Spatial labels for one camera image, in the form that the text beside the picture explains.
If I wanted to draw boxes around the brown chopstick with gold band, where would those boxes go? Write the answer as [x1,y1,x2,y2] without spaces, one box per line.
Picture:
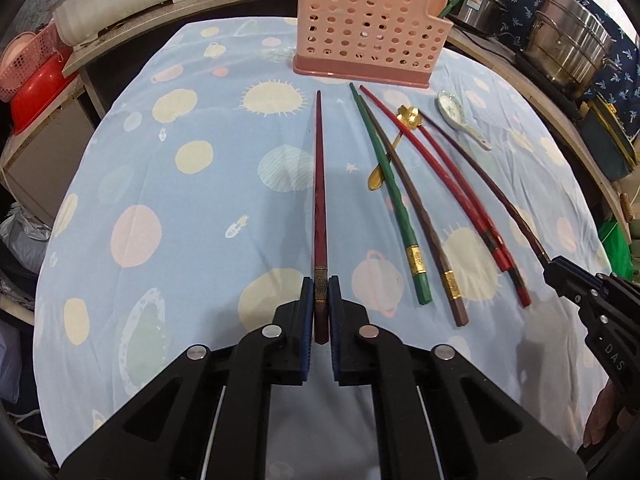
[357,97,471,328]

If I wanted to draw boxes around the blue printed tablecloth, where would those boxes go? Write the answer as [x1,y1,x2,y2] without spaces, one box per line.
[32,17,618,480]

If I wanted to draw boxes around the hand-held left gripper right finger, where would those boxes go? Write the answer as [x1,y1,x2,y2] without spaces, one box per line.
[327,276,587,480]

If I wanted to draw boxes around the silver plastic bag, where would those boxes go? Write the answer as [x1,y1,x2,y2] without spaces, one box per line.
[0,204,53,273]

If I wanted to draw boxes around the small pink lattice basket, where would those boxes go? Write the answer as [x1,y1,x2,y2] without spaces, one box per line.
[0,25,66,102]

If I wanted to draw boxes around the red plastic basin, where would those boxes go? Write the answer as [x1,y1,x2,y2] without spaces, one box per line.
[10,55,81,135]

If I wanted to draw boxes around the red chopstick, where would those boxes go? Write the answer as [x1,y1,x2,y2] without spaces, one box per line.
[360,85,532,308]
[417,124,517,275]

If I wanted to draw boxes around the dark green box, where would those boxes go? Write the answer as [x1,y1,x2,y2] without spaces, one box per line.
[580,97,640,182]

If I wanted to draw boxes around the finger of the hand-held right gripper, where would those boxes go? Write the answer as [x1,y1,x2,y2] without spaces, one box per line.
[544,265,609,347]
[550,256,610,287]

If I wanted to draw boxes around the person's right hand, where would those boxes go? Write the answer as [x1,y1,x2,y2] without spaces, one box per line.
[583,381,622,449]

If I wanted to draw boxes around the pink perforated utensil basket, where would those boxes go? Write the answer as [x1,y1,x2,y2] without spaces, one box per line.
[291,0,451,89]

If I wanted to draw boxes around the white ceramic spoon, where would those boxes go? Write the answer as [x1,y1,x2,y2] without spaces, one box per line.
[436,91,493,152]

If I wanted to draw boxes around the grey shelf board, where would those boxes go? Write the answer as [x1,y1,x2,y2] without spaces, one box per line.
[62,0,301,79]

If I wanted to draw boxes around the dark maroon chopstick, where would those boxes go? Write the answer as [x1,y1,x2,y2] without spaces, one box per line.
[420,112,553,266]
[311,91,332,346]

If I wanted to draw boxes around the green net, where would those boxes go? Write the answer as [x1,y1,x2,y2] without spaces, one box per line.
[599,220,635,281]

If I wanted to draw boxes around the large steel pot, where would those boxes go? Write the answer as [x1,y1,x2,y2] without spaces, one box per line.
[522,0,615,102]

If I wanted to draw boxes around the wooden cabinet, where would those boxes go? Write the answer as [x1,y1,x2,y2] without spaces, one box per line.
[0,92,98,226]

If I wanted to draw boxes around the white plastic tub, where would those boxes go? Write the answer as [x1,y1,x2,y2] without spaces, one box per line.
[52,0,201,47]

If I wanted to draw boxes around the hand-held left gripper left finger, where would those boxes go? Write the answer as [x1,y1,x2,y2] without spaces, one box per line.
[59,276,315,480]

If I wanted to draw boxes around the gold flower spoon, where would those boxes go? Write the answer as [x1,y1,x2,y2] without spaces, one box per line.
[368,105,422,192]

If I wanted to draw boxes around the curved wooden counter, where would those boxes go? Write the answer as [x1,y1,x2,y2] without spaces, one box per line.
[445,22,633,281]

